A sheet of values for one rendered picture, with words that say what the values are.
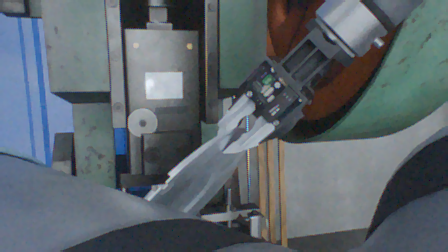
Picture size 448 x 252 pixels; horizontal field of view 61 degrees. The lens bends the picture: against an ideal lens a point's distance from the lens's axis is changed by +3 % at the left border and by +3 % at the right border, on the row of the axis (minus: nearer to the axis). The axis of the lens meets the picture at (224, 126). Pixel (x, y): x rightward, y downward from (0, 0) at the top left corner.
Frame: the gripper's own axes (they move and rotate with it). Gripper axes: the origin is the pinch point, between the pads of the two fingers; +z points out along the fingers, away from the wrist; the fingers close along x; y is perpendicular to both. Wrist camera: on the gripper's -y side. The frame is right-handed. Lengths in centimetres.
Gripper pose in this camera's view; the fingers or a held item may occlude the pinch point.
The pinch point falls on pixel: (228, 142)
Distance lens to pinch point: 53.3
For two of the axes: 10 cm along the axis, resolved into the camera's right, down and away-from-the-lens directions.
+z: -6.6, 6.5, 3.8
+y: -3.6, 1.6, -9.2
